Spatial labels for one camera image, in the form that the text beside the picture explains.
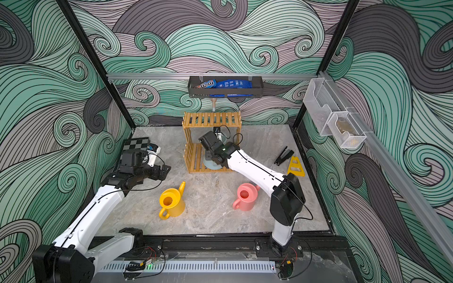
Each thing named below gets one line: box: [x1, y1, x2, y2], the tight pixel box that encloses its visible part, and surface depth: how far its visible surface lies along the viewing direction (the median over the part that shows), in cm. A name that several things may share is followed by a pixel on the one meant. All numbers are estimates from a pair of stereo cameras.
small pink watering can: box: [232, 182, 261, 212], surface depth 80 cm
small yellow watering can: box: [158, 181, 186, 220], surface depth 78 cm
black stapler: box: [273, 145, 295, 166], surface depth 106 cm
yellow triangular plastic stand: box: [287, 155, 305, 177], surface depth 102 cm
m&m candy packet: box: [193, 79, 217, 89], surface depth 94 cm
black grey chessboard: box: [122, 136, 151, 151], surface depth 109 cm
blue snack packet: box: [209, 79, 254, 98], surface depth 94 cm
